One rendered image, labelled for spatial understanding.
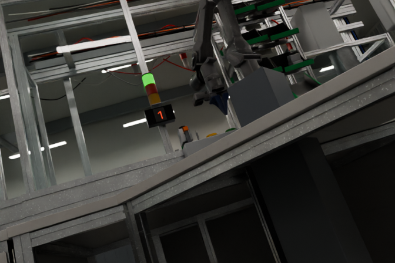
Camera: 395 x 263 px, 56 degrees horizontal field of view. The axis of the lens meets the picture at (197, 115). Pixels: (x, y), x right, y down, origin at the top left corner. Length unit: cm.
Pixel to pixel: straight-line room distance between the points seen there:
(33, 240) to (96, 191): 23
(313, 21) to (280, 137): 200
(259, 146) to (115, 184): 56
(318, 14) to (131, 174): 197
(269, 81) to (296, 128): 31
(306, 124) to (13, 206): 93
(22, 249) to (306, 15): 227
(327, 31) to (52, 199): 213
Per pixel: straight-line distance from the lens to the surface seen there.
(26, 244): 121
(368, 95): 77
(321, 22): 281
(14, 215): 132
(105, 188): 126
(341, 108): 79
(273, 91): 109
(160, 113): 162
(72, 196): 127
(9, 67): 186
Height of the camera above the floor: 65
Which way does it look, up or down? 18 degrees up
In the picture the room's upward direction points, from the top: 19 degrees counter-clockwise
